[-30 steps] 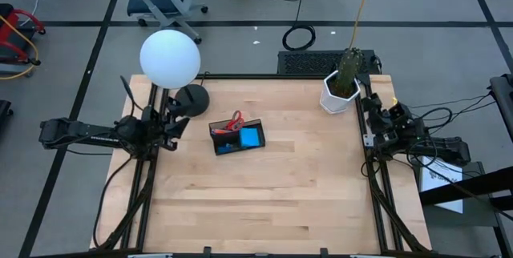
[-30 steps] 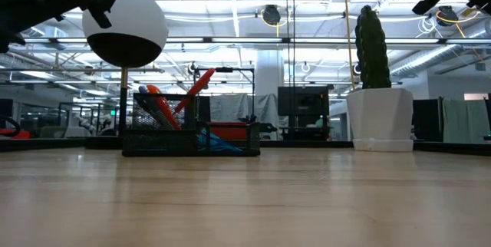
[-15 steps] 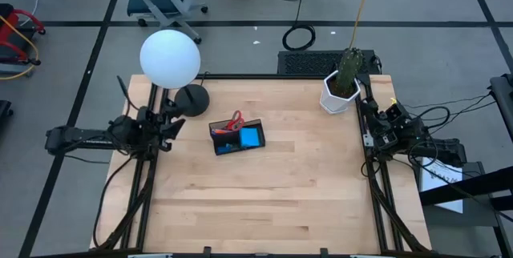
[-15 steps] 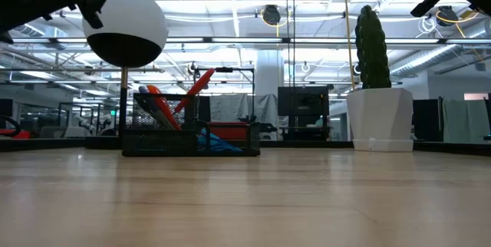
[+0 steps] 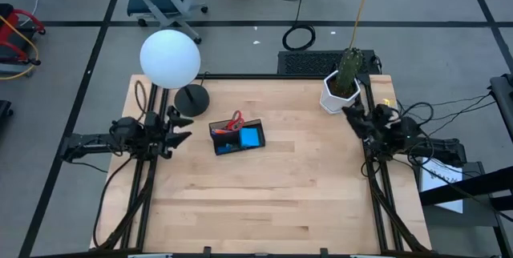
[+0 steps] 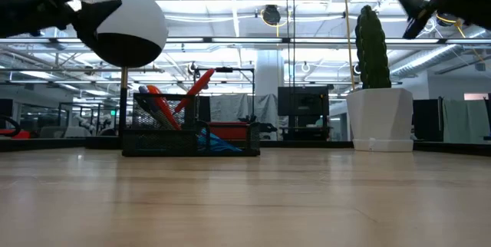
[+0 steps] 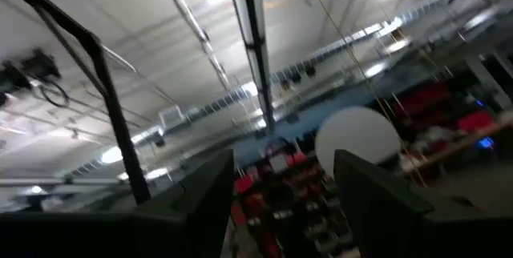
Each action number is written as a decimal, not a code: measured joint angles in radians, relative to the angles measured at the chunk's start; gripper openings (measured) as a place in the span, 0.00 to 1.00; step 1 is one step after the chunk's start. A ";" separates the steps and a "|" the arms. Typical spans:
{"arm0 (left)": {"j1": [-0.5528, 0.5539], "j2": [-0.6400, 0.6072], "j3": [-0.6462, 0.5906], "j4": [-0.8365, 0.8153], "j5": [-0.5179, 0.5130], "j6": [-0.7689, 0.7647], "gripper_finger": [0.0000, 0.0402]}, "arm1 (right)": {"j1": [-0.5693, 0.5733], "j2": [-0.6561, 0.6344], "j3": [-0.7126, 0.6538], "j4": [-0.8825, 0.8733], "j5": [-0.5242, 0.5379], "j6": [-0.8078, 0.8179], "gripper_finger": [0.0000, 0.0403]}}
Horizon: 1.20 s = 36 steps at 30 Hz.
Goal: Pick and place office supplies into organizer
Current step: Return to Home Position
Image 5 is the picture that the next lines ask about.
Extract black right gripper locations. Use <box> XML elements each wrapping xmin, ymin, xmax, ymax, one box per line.
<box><xmin>341</xmin><ymin>103</ymin><xmax>404</xmax><ymax>149</ymax></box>

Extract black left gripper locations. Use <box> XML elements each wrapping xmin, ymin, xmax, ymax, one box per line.
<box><xmin>142</xmin><ymin>105</ymin><xmax>196</xmax><ymax>160</ymax></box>

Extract red handled scissors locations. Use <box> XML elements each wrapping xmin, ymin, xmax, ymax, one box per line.
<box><xmin>224</xmin><ymin>109</ymin><xmax>245</xmax><ymax>132</ymax></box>

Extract blue sticky note pad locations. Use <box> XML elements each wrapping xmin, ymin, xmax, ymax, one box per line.
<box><xmin>239</xmin><ymin>127</ymin><xmax>261</xmax><ymax>148</ymax></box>

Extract black mesh desk organizer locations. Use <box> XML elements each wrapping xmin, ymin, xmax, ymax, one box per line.
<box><xmin>208</xmin><ymin>118</ymin><xmax>267</xmax><ymax>156</ymax></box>

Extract white hexagonal plant pot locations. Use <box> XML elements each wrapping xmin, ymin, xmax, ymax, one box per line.
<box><xmin>319</xmin><ymin>70</ymin><xmax>362</xmax><ymax>115</ymax></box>

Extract green cactus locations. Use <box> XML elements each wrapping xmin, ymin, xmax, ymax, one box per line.
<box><xmin>335</xmin><ymin>47</ymin><xmax>365</xmax><ymax>95</ymax></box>

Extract white globe table lamp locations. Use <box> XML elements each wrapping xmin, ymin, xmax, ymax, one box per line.
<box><xmin>139</xmin><ymin>29</ymin><xmax>211</xmax><ymax>118</ymax></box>

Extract black perforated metal box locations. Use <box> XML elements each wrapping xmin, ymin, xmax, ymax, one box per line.
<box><xmin>277</xmin><ymin>50</ymin><xmax>380</xmax><ymax>75</ymax></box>

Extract white printed paper sheet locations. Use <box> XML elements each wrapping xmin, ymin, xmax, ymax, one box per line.
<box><xmin>418</xmin><ymin>157</ymin><xmax>464</xmax><ymax>215</ymax></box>

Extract black metal beam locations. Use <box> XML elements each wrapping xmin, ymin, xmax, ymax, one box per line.
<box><xmin>418</xmin><ymin>165</ymin><xmax>513</xmax><ymax>208</ymax></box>

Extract dark grey side stand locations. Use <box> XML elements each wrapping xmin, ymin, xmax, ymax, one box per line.
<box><xmin>412</xmin><ymin>160</ymin><xmax>499</xmax><ymax>228</ymax></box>

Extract red and black cart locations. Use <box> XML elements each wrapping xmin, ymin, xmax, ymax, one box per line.
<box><xmin>0</xmin><ymin>3</ymin><xmax>46</xmax><ymax>81</ymax></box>

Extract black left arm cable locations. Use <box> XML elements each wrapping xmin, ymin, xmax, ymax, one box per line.
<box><xmin>134</xmin><ymin>79</ymin><xmax>149</xmax><ymax>122</ymax></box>

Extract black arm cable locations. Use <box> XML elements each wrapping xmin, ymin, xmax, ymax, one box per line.
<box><xmin>134</xmin><ymin>79</ymin><xmax>149</xmax><ymax>122</ymax></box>
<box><xmin>398</xmin><ymin>100</ymin><xmax>436</xmax><ymax>167</ymax></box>

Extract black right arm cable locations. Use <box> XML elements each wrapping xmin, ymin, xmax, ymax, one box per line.
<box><xmin>398</xmin><ymin>100</ymin><xmax>436</xmax><ymax>167</ymax></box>

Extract black cable beside table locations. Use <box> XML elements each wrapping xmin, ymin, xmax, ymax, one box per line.
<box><xmin>92</xmin><ymin>155</ymin><xmax>134</xmax><ymax>250</ymax></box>

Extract black aluminium table frame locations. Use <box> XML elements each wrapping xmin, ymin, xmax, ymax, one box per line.
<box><xmin>90</xmin><ymin>73</ymin><xmax>433</xmax><ymax>258</ymax></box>

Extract thin black floor cables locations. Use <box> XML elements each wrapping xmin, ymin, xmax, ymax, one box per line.
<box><xmin>432</xmin><ymin>92</ymin><xmax>498</xmax><ymax>137</ymax></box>

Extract coiled black cable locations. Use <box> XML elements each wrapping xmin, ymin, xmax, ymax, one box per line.
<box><xmin>282</xmin><ymin>23</ymin><xmax>317</xmax><ymax>52</ymax></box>

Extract yellow hanging cord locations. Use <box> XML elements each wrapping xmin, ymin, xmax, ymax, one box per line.
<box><xmin>349</xmin><ymin>0</ymin><xmax>378</xmax><ymax>50</ymax></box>

